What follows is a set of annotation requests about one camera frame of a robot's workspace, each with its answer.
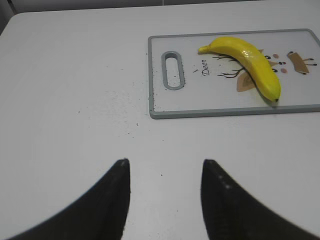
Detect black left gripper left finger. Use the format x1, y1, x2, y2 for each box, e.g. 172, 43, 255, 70
13, 158, 131, 240

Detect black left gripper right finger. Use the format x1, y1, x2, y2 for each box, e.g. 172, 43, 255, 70
200, 159, 318, 240

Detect yellow plastic banana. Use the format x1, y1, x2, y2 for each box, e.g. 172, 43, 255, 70
198, 36, 281, 103

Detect white deer cutting board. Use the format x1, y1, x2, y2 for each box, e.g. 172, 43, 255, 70
147, 28, 320, 119

